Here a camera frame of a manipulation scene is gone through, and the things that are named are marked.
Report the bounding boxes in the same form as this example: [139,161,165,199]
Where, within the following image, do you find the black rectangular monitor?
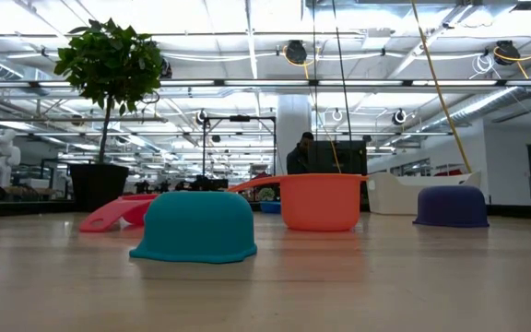
[309,140,368,175]

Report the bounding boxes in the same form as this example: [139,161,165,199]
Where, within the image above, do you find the green plant in black pot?
[53,18,165,213]

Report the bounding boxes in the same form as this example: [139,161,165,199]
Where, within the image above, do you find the thin black hanging cable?
[312,0,318,142]

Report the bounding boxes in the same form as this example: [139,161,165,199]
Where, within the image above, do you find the white plastic basket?
[366,171,482,216]

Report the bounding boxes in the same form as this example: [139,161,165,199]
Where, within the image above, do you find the black background robot arms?
[172,174,230,193]

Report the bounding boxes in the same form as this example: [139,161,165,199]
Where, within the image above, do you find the purple measuring cup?
[412,184,490,229]

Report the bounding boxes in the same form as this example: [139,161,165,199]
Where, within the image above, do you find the person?
[286,131,315,175]

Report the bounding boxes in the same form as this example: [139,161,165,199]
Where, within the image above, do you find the turquoise measuring cup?
[129,191,258,265]

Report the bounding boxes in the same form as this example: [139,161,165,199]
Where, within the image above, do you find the yellow hanging cable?
[410,0,474,174]

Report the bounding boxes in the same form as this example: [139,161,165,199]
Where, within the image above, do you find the orange measuring cup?
[227,172,369,232]

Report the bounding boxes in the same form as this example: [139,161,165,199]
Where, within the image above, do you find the red measuring cup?
[78,193,159,233]

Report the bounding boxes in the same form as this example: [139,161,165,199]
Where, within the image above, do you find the white humanoid robot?
[0,128,22,188]

